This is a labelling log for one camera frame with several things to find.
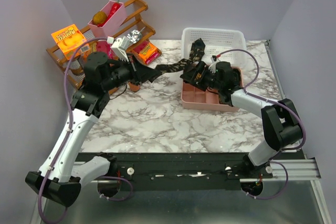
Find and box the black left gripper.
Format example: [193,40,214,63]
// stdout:
[102,53,158,92]

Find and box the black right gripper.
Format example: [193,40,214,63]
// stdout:
[180,61,222,92]

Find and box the black gold floral tie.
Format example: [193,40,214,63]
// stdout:
[155,38,206,74]

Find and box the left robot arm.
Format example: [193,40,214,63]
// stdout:
[25,52,161,207]

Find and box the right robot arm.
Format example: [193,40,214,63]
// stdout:
[180,61,306,178]

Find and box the orange pump bottle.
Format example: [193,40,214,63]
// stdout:
[129,82,141,92]

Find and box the orange pink box right shelf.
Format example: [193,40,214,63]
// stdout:
[132,40,161,65]

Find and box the pink divided organizer box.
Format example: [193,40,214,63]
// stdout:
[181,61,243,112]

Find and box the silver metal scoop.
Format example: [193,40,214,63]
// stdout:
[127,27,145,44]

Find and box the wooden tiered shelf rack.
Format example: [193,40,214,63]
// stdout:
[46,0,161,89]

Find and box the white perforated plastic basket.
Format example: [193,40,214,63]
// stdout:
[181,27,247,64]

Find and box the pink orange sponge box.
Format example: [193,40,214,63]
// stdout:
[82,40,114,61]

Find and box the dark glass jar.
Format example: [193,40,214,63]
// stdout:
[69,60,83,76]

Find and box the brown round fruit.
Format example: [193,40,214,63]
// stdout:
[92,11,107,26]

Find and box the red chili pepper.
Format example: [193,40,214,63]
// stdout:
[97,0,121,27]

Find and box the orange Scrub Daddy box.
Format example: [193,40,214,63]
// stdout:
[51,24,89,60]

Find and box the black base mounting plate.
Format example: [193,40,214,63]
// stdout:
[76,152,274,192]

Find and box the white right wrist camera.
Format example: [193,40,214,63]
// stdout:
[208,59,220,74]

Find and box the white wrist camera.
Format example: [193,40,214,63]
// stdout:
[208,59,220,74]
[107,36,130,62]

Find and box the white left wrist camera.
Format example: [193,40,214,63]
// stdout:
[107,36,130,62]

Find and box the aluminium rail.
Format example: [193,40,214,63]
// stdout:
[234,159,321,182]

